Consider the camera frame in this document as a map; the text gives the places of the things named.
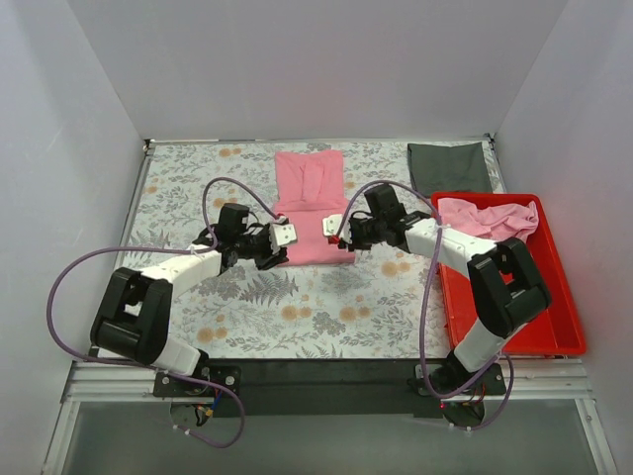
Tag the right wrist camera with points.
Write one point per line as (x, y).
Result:
(333, 227)

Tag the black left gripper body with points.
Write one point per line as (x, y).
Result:
(270, 248)

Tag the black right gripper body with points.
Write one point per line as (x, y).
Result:
(349, 237)

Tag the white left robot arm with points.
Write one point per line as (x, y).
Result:
(133, 318)

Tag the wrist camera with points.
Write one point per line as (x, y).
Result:
(333, 227)
(282, 233)

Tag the folded dark grey t shirt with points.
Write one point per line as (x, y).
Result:
(439, 168)

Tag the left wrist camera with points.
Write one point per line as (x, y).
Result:
(282, 233)

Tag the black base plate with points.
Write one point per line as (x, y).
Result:
(331, 387)

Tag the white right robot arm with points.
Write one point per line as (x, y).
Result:
(507, 288)

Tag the pink t shirt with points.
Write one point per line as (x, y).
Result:
(310, 188)
(497, 223)

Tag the floral patterned table mat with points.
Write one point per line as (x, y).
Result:
(375, 307)

